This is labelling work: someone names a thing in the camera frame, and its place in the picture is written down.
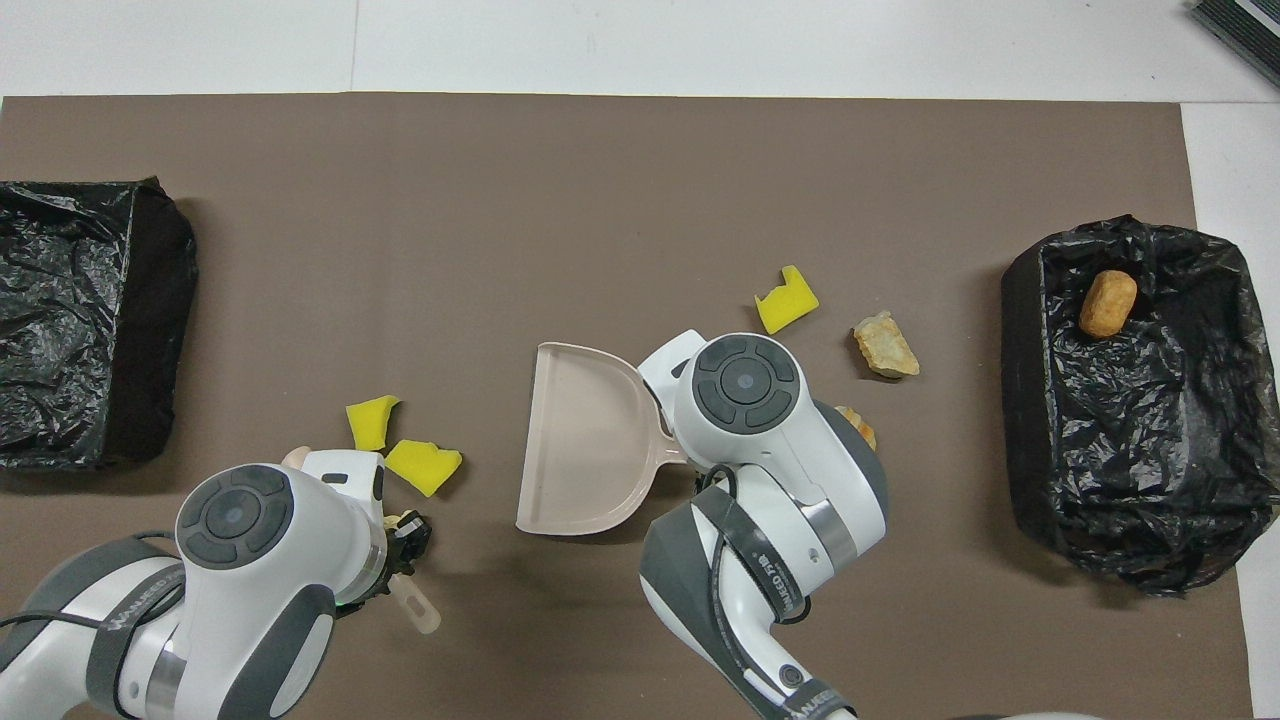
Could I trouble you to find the square yellow sponge piece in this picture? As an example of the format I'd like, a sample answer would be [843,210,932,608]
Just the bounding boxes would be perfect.
[385,439,464,498]

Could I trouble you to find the beige plastic dustpan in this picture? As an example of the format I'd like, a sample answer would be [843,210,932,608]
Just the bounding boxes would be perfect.
[515,342,691,537]

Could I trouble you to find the small yellow sponge piece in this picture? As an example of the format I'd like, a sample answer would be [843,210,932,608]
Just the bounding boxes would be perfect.
[346,395,402,453]

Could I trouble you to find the striped orange croissant piece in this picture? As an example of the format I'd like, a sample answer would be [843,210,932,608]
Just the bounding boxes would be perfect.
[833,405,878,453]

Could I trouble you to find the brown bread roll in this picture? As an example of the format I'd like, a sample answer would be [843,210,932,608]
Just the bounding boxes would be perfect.
[1078,270,1139,340]

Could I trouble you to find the brown paper table mat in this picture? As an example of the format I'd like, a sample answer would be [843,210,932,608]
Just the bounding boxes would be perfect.
[0,93,1256,720]

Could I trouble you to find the dark grey ribbed object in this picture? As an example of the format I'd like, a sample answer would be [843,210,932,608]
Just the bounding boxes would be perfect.
[1190,0,1280,89]

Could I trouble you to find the beige hand brush black bristles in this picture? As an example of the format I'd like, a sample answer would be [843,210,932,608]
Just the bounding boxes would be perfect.
[280,446,442,636]

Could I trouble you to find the black bag lined bin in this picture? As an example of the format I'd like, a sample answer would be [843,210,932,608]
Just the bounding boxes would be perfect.
[0,177,199,473]
[1001,214,1256,599]

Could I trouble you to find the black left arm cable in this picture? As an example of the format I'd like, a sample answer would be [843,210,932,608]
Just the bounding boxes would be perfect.
[0,530,181,633]

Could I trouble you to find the notched yellow sponge piece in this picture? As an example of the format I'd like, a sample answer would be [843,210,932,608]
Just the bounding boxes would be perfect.
[755,264,820,337]

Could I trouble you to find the pale bread chunk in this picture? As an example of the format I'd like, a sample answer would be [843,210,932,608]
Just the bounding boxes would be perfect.
[853,311,921,379]

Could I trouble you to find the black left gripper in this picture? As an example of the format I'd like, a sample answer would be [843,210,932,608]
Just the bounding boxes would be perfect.
[380,512,434,601]

